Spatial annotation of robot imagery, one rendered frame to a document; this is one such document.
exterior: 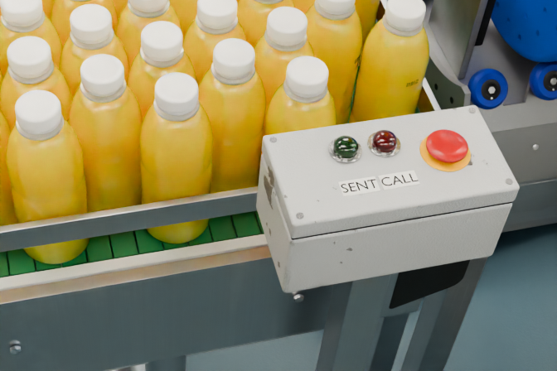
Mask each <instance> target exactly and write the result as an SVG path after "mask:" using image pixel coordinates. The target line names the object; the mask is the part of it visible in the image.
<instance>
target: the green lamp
mask: <svg viewBox="0 0 557 371"><path fill-rule="evenodd" d="M332 149H333V151H334V153H335V154H336V155H337V156H339V157H341V158H352V157H354V156H355V155H356V154H357V153H358V150H359V146H358V142H357V140H356V139H355V138H353V137H350V136H340V137H338V138H337V139H336V140H335V142H334V143H333V146H332Z"/></svg>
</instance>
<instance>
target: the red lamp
mask: <svg viewBox="0 0 557 371"><path fill-rule="evenodd" d="M371 143H372V146H373V147H374V148H375V149H376V150H377V151H379V152H392V151H394V150H395V149H396V147H397V137H396V136H395V134H394V133H392V132H391V131H389V130H379V131H377V132H376V133H375V134H374V136H373V137H372V140H371Z"/></svg>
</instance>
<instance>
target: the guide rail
mask: <svg viewBox="0 0 557 371"><path fill-rule="evenodd" d="M257 194H258V186H254V187H249V188H244V189H238V190H228V191H222V192H216V193H211V194H206V195H196V196H190V197H185V198H180V199H174V200H164V201H158V202H152V203H147V204H142V205H132V206H126V207H121V208H115V209H110V210H100V211H95V212H89V213H83V214H73V215H68V216H62V217H57V218H51V219H42V220H36V221H31V222H25V223H20V224H9V225H4V226H0V252H5V251H10V250H15V249H20V248H30V247H36V246H41V245H46V244H52V243H61V242H66V241H71V240H77V239H87V238H92V237H97V236H103V235H108V234H117V233H122V232H128V231H134V230H139V229H148V228H154V227H159V226H164V225H169V224H180V223H185V222H190V221H195V220H201V219H210V218H215V217H221V216H227V215H232V214H241V213H246V212H252V211H257V209H256V202H257Z"/></svg>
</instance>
